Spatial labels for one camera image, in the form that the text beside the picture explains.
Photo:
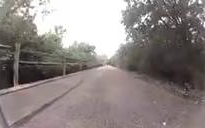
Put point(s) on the grey-brown asphalt road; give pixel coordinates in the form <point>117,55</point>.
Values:
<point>116,100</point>

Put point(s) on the dark kerb line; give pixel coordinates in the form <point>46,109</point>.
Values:
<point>46,103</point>

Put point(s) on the dense wood of trees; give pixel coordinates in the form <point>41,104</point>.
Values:
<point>170,40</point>

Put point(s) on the paved side path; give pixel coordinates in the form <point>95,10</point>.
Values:
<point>33,100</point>

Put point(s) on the row of trees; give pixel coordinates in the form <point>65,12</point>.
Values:
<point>16,26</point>

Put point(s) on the wooden rail fence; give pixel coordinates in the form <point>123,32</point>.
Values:
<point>16,63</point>

